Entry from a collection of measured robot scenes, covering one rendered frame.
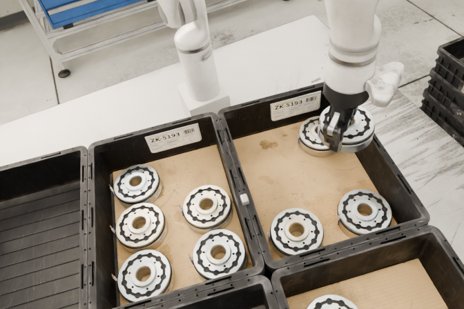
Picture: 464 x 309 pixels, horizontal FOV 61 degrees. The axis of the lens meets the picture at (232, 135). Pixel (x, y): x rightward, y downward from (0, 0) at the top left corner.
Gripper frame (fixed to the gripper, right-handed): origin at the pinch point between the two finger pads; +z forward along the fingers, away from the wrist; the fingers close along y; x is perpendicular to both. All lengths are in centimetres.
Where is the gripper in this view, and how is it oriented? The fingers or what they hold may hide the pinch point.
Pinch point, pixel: (340, 135)
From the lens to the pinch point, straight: 76.4
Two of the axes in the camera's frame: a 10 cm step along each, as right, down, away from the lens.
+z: 1.1, 6.5, 7.5
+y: -5.1, 6.9, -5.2
